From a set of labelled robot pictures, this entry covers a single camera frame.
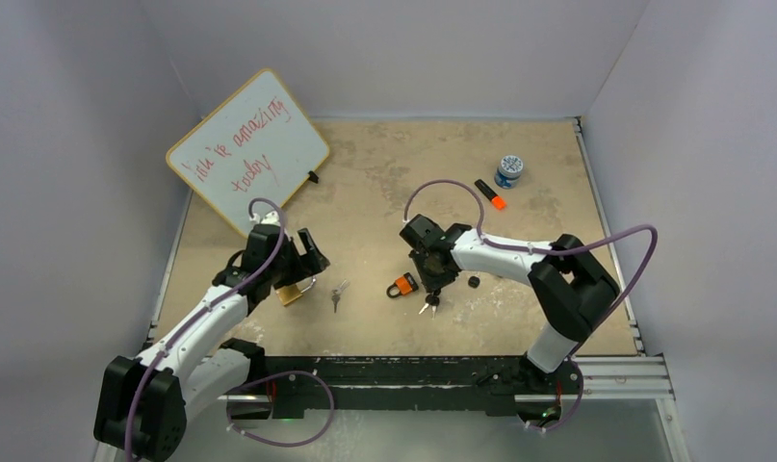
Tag black-headed keys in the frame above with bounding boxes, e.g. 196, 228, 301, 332
419, 291, 440, 319

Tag orange padlock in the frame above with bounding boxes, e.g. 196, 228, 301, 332
385, 272, 419, 299

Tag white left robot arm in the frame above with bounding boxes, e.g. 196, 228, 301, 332
93, 223, 329, 461

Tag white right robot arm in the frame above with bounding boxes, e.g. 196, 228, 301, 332
400, 215, 621, 392

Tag brass padlock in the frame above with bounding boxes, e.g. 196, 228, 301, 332
275, 276, 317, 307

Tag small silver keys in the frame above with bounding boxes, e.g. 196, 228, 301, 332
331, 279, 350, 314

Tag orange black highlighter marker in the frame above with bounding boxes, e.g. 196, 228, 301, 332
474, 179, 506, 210

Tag blue white round jar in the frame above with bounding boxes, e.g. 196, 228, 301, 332
494, 155, 525, 189

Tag whiteboard with red writing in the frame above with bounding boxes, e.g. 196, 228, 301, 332
166, 68, 330, 236

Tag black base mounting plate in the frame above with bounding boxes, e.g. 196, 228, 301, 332
232, 355, 583, 424

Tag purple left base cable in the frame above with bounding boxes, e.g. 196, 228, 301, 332
225, 371, 336, 449

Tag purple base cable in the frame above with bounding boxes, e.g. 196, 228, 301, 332
225, 371, 336, 449
523, 360, 587, 435

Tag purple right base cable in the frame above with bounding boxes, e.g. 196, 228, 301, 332
523, 360, 587, 435

